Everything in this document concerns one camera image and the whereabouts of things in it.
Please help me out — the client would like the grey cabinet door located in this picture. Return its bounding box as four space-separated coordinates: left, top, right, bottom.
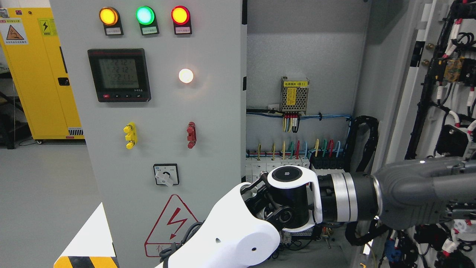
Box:
50 0 246 268
368 0 476 268

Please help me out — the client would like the white breaker and socket row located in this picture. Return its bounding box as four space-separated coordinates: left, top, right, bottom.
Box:
245 157 310 183

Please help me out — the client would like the red terminal connector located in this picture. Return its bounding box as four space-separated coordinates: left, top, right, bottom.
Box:
186 122 197 149

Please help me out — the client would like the perforated metal power supply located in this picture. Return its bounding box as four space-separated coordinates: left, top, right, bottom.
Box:
280 76 310 115

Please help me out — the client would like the white glowing indicator lamp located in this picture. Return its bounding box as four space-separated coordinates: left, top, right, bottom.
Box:
178 68 194 84

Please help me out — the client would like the black surge protector block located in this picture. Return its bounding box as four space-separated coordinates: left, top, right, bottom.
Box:
310 154 344 175

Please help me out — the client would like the red electric danger sticker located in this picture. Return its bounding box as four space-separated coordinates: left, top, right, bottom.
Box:
144 194 198 258

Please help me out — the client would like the yellow terminal connector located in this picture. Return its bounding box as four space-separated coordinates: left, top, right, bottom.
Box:
123 122 138 150

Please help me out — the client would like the lower relay terminal row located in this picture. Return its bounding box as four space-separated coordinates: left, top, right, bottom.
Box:
280 225 322 245

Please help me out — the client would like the red indicator lamp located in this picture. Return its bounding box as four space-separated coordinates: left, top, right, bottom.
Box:
171 6 192 35

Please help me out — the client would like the black digital power meter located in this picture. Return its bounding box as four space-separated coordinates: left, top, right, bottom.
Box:
88 48 151 102

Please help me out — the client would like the green indicator lamp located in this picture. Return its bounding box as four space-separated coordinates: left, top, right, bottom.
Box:
135 6 160 35

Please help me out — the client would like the orange indicator lamp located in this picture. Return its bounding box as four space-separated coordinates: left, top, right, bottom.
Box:
99 7 123 36

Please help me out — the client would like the yellow safety cabinet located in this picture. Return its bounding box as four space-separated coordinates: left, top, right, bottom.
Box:
1 7 84 141

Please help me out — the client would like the black white rotary switch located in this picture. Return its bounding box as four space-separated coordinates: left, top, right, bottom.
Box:
153 163 180 187

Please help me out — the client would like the black corrugated cable loom right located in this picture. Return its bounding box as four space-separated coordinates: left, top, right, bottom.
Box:
344 115 392 246

